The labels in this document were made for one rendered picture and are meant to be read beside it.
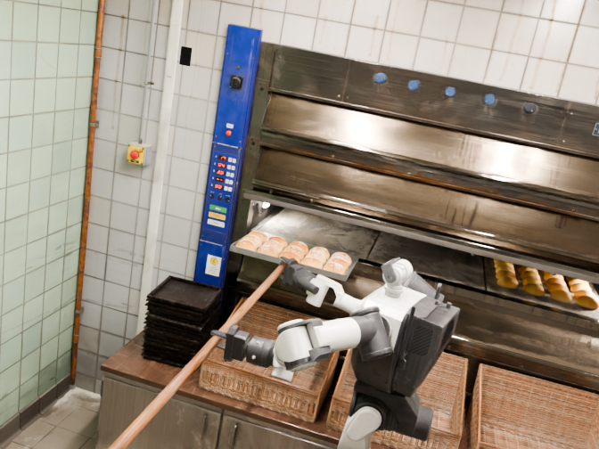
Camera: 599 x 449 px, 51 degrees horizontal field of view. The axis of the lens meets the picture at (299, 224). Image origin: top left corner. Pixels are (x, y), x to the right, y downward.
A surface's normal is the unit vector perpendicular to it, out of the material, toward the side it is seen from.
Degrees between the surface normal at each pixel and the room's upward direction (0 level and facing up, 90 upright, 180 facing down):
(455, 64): 90
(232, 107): 90
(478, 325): 70
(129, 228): 90
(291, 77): 90
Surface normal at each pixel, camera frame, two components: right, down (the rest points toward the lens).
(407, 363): -0.49, 0.18
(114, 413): -0.25, 0.25
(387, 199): -0.18, -0.09
